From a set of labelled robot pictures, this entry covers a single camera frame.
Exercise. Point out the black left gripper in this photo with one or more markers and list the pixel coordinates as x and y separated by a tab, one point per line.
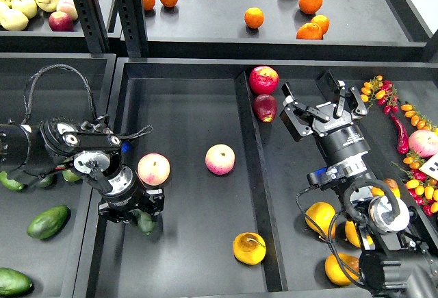
123	193

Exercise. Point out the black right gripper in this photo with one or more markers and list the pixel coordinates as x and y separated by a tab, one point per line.
337	136

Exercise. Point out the dark green avocado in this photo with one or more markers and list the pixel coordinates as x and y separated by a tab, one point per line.
47	181
144	221

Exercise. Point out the yellow pear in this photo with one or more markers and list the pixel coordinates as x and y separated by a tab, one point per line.
249	248
392	184
318	217
334	271

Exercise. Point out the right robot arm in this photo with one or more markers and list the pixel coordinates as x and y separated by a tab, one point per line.
398	253

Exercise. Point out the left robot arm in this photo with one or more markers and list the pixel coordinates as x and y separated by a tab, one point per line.
90	149

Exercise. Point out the green avocado lower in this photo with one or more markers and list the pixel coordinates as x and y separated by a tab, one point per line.
48	223

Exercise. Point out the yellow pear hidden middle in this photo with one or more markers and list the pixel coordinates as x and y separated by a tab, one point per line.
351	233

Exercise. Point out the green avocado far left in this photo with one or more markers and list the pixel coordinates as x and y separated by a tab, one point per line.
10	184

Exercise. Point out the green avocado bottom left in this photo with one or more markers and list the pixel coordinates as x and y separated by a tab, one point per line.
14	283

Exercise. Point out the yellow pear bottom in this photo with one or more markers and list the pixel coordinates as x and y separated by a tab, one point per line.
334	271

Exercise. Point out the pink apple left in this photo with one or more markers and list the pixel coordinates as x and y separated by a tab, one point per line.
153	169

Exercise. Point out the pink apple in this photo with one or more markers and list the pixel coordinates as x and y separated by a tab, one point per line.
220	159
153	169

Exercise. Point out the dark red apple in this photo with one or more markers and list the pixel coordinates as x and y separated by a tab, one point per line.
265	108

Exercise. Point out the cherry tomato bunch upper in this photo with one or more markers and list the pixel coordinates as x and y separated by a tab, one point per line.
381	92

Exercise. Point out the bright red apple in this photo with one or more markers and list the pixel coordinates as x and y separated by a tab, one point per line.
263	80

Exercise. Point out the orange front right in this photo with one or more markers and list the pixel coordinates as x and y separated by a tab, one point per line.
309	31

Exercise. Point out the red chili pepper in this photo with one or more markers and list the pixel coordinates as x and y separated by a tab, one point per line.
403	138

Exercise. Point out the orange behind front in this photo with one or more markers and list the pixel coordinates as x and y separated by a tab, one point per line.
323	21

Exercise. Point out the black left tray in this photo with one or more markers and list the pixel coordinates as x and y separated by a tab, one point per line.
50	264

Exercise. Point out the black tray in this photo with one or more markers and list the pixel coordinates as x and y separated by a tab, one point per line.
50	264
192	107

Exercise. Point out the orange cherry tomato bunch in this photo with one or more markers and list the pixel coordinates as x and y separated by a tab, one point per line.
417	119

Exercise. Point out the black middle tray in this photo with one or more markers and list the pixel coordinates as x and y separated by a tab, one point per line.
192	107

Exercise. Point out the pink apple centre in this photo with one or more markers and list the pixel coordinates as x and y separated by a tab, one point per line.
220	159

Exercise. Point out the pink peach right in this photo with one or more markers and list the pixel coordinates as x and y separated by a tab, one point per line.
423	142

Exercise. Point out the large orange right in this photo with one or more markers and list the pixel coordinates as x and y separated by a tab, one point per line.
310	6

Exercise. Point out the orange centre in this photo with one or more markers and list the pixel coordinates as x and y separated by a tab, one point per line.
254	18

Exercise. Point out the white label card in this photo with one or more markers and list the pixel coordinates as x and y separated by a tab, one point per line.
430	167

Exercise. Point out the cherry tomato bunch lower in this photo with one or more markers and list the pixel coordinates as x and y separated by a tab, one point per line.
422	187

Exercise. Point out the black upper right shelf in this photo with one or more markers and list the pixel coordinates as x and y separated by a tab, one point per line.
360	30

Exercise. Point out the black shelf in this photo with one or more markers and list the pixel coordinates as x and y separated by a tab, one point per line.
360	30
39	38

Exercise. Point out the black upper left shelf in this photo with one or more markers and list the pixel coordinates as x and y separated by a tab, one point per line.
39	38

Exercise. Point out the red apple on shelf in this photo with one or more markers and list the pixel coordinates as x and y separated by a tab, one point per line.
61	22

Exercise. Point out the black perforated post right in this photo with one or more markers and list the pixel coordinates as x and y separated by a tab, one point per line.
131	14

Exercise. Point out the black perforated post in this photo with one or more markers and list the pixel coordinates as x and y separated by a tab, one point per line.
131	14
92	24

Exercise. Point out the black perforated post left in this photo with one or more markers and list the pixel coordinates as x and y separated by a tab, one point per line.
92	24

